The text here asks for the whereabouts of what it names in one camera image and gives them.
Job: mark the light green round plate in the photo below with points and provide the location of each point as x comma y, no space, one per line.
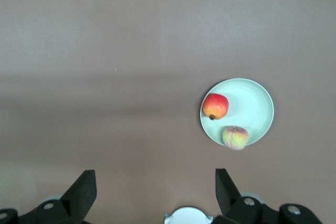
249,106

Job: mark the red apple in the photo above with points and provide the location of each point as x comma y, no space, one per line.
215,106

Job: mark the brown table cover cloth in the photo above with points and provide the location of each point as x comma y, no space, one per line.
105,51

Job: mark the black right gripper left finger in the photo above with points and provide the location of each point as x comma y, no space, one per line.
76,197

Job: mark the green pink peach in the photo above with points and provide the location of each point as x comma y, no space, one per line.
235,138

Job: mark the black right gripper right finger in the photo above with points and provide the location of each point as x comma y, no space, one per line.
236,205

